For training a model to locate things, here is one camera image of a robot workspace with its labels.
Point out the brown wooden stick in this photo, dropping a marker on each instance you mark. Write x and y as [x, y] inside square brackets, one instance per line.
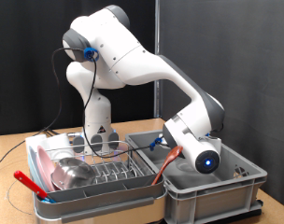
[176, 151]

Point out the stainless steel pot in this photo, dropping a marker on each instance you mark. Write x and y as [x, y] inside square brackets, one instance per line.
[73, 174]

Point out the pink plastic plate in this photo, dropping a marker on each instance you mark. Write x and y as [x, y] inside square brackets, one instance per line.
[44, 165]

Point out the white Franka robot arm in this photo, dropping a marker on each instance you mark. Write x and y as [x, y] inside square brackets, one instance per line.
[132, 62]

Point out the dark oval rack clip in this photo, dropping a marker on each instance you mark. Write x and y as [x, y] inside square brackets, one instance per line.
[78, 144]

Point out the white box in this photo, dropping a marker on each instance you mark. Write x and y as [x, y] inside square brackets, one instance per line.
[56, 143]

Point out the grey cutlery holder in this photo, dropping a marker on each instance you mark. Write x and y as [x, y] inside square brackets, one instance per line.
[70, 202]

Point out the grey plastic crate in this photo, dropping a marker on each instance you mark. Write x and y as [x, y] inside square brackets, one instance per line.
[223, 199]

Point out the light blue plastic plate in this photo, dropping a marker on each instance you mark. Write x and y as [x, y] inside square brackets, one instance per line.
[31, 165]

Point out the dark grey backdrop panel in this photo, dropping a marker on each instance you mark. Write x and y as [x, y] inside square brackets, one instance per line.
[257, 46]

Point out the black backdrop curtain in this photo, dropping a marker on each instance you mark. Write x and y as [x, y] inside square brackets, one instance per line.
[17, 46]

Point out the aluminium frame post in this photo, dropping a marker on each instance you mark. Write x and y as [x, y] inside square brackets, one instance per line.
[157, 25]

